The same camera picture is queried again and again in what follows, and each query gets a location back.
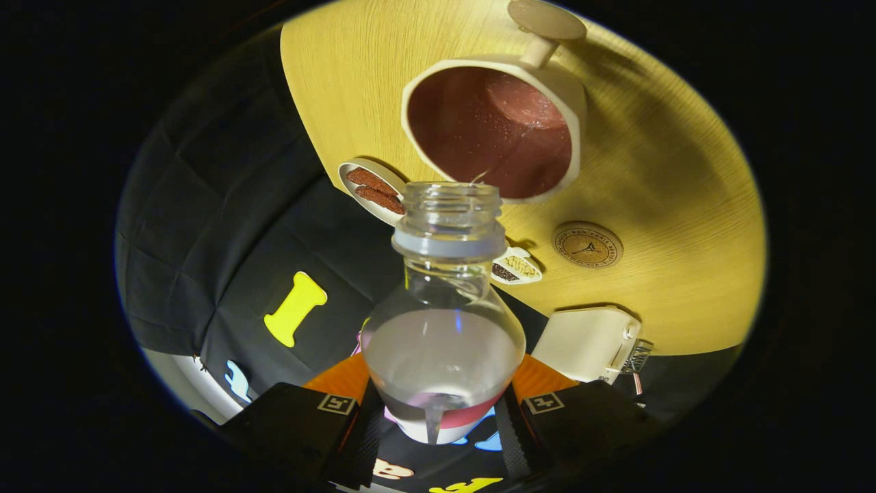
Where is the small white divided dish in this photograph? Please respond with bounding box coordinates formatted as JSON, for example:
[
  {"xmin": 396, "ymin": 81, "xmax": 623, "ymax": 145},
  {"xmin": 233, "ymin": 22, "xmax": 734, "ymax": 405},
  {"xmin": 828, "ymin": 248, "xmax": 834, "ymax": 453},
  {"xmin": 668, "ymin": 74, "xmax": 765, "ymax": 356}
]
[{"xmin": 490, "ymin": 246, "xmax": 543, "ymax": 286}]

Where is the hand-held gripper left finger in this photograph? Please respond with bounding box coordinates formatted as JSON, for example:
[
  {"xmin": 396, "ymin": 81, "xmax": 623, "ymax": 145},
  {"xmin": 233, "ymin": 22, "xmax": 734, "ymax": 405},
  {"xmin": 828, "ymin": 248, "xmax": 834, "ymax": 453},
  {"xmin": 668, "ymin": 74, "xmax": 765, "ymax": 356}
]
[{"xmin": 219, "ymin": 353, "xmax": 386, "ymax": 490}]

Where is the beige cup with pink inside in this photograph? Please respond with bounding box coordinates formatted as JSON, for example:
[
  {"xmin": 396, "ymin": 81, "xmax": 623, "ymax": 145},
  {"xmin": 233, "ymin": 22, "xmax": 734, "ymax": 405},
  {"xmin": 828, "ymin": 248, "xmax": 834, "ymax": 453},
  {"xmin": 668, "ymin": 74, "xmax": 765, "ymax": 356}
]
[{"xmin": 400, "ymin": 0, "xmax": 588, "ymax": 204}]

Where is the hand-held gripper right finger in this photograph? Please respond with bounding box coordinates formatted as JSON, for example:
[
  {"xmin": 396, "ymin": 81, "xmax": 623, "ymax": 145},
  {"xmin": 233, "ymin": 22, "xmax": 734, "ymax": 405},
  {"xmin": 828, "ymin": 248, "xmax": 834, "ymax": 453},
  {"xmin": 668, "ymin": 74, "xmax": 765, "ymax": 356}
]
[{"xmin": 494, "ymin": 353, "xmax": 668, "ymax": 480}]

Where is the white toaster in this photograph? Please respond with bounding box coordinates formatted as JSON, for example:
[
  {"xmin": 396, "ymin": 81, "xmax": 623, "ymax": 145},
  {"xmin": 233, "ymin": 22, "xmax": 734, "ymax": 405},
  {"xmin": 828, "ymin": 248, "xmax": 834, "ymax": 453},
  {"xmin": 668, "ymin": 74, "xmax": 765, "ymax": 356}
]
[{"xmin": 531, "ymin": 306, "xmax": 643, "ymax": 384}]

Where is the white oval plate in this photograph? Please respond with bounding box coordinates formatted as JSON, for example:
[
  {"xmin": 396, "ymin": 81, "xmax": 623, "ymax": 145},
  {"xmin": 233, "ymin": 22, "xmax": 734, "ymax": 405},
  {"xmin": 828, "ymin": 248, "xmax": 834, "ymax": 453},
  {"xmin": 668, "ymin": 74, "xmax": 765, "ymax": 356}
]
[{"xmin": 337, "ymin": 158, "xmax": 408, "ymax": 227}]

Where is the round wooden coaster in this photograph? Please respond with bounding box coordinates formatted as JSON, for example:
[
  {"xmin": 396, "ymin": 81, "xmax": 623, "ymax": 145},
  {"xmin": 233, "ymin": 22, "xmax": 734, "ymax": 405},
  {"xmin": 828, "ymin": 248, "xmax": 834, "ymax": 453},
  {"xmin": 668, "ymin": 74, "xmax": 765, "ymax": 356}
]
[{"xmin": 552, "ymin": 220, "xmax": 624, "ymax": 269}]

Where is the red meat piece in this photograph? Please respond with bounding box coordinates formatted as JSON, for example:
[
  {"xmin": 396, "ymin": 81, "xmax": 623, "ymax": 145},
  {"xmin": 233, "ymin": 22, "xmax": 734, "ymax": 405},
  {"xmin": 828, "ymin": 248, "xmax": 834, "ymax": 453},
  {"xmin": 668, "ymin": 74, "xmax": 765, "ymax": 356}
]
[
  {"xmin": 346, "ymin": 167, "xmax": 398, "ymax": 198},
  {"xmin": 355, "ymin": 185, "xmax": 406, "ymax": 216}
]

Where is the clear juice bottle red label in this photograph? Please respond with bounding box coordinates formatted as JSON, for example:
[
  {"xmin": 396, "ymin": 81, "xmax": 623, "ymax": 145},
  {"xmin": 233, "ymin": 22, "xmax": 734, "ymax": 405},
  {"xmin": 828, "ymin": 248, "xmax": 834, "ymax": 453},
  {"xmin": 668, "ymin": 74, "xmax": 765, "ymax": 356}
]
[{"xmin": 361, "ymin": 181, "xmax": 526, "ymax": 446}]

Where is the wooden table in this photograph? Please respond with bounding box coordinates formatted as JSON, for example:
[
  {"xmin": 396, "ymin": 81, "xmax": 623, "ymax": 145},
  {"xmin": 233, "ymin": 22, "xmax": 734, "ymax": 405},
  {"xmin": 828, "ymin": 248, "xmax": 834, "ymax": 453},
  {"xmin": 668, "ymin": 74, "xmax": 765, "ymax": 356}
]
[{"xmin": 280, "ymin": 0, "xmax": 767, "ymax": 357}]

